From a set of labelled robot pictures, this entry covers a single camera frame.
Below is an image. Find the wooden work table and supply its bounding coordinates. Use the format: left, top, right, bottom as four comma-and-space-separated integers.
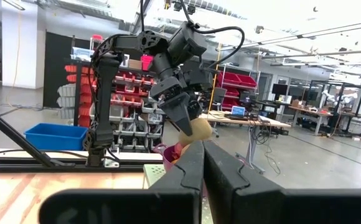
199, 110, 293, 175

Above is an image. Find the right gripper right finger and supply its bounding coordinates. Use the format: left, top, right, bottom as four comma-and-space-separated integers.
203, 139, 361, 224

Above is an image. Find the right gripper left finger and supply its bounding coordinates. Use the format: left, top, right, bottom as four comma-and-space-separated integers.
39, 139, 205, 224

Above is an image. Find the pale green perforated metal stand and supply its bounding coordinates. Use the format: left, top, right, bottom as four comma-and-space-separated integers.
142, 164, 166, 189

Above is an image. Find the shelf rack with red bins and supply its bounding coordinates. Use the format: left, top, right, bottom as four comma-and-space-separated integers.
57, 34, 169, 153

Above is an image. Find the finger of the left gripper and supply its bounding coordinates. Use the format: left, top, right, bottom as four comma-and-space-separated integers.
159, 92, 194, 137

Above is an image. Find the open laptop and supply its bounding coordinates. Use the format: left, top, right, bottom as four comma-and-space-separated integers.
228, 105, 248, 121

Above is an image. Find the magenta plastic colander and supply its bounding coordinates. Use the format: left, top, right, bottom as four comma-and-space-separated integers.
161, 142, 186, 172

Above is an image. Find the black aluminium table frame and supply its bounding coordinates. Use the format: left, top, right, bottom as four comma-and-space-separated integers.
0, 98, 164, 174

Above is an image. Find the rack of large red bins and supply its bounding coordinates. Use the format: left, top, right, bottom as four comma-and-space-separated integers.
216, 63, 259, 111

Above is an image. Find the brown green toy kiwi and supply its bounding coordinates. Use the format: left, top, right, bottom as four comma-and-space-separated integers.
178, 117, 213, 147

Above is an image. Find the blue plastic bin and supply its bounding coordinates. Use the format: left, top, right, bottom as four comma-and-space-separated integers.
24, 123, 88, 152

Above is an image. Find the black cage frame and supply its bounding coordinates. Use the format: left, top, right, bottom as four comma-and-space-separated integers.
307, 80, 361, 135

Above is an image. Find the black computer monitor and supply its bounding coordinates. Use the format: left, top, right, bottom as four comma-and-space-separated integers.
271, 83, 289, 98

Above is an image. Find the red orange toy mango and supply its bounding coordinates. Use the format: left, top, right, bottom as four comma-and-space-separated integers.
171, 142, 190, 165

